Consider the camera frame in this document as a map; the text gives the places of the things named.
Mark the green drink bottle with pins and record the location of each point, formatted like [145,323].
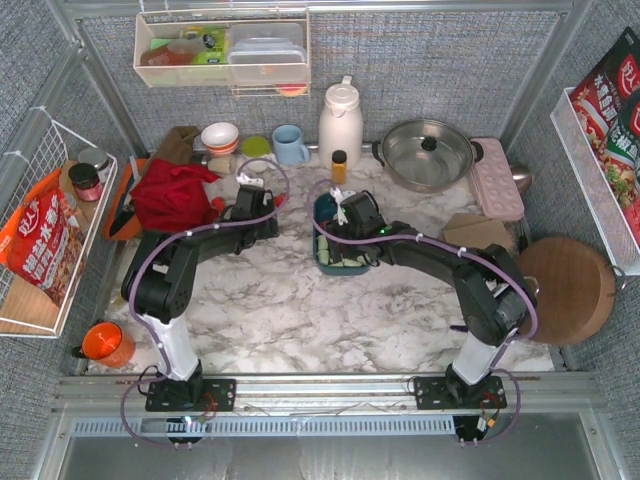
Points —
[214,40]

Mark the blue mug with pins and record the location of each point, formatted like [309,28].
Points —
[288,146]

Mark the steel pot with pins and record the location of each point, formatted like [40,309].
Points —
[426,156]

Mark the round wooden board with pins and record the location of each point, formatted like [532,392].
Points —
[576,289]

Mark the white orange bowl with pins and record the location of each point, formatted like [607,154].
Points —
[221,138]

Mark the white wire basket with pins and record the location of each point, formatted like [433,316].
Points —
[26,311]

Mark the red seasoning packet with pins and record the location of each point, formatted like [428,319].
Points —
[606,103]

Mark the white thermos jug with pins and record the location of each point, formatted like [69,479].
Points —
[341,124]

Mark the black knife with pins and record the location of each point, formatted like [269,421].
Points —
[120,220]

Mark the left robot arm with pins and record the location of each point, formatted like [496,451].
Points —
[159,285]

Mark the orange tray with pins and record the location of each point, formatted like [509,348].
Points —
[125,205]

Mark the clear plastic food box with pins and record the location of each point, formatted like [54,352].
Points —
[267,53]

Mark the brown cardboard sheet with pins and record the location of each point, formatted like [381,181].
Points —
[476,231]

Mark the green coffee capsule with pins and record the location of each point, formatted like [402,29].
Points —
[322,244]
[351,263]
[323,257]

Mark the clear wall shelf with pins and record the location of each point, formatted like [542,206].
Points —
[163,59]

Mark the orange mug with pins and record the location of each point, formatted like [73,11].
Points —
[107,344]

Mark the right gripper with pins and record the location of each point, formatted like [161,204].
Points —
[336,245]

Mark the red snack bag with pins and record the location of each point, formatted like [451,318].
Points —
[39,243]

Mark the olive brown cloth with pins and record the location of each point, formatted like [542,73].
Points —
[177,146]

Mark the metal lid jar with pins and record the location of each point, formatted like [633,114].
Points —
[98,159]

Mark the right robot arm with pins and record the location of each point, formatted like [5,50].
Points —
[494,297]

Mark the green lidded cup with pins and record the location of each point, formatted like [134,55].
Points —
[255,150]

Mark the teal storage basket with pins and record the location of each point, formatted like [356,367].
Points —
[325,211]

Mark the red cloth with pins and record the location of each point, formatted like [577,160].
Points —
[171,198]

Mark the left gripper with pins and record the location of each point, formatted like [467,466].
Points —
[270,226]

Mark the white mesh rack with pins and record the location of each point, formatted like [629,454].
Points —
[613,229]

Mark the orange juice bottle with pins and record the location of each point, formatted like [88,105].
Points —
[339,167]

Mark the pink egg tray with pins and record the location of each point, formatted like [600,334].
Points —
[492,183]

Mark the dark lid jar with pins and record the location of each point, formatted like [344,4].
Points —
[85,182]

